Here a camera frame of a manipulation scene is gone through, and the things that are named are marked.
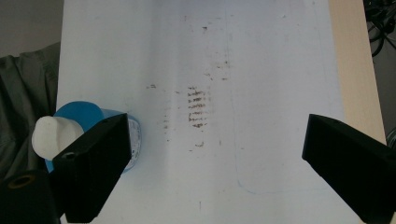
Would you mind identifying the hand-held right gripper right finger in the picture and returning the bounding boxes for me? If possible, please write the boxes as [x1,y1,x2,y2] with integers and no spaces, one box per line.
[301,113,396,224]

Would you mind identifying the black cables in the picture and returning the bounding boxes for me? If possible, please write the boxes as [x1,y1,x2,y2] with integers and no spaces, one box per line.
[362,0,396,58]

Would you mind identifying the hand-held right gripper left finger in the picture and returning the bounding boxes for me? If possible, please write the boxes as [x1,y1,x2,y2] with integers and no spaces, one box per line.
[51,113,133,224]

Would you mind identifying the blue bottle with white cap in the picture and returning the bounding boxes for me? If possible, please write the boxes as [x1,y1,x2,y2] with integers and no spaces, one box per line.
[31,100,143,174]

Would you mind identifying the white sheet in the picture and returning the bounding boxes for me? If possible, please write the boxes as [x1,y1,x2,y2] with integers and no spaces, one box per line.
[55,0,365,224]

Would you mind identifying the grey-green cloth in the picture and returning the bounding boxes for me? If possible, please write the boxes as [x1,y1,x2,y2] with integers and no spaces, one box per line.
[0,42,62,181]

